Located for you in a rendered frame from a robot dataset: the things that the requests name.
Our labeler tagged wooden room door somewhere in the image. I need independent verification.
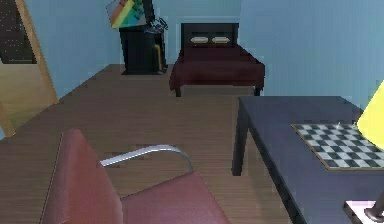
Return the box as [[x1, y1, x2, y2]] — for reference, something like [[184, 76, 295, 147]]
[[0, 0, 60, 138]]

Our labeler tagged dark red bed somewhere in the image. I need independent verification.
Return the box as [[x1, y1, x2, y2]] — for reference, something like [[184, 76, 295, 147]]
[[168, 22, 266, 98]]

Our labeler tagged dark blue table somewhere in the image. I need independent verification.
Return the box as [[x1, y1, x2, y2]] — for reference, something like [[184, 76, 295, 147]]
[[231, 95, 384, 224]]

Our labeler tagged white flat object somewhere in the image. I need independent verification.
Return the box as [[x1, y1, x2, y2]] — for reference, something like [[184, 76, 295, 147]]
[[342, 199, 384, 224]]

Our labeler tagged colourful striped box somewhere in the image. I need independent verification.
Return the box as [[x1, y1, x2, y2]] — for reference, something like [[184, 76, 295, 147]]
[[106, 0, 155, 30]]

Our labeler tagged red armchair with metal armrest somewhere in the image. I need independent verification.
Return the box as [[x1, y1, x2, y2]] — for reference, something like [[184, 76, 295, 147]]
[[38, 128, 232, 224]]

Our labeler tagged black and white chessboard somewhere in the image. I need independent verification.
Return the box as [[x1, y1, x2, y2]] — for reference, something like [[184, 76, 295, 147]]
[[290, 123, 384, 172]]

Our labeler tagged black cabinet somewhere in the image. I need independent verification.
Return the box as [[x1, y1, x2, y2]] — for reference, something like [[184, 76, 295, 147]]
[[119, 16, 169, 76]]

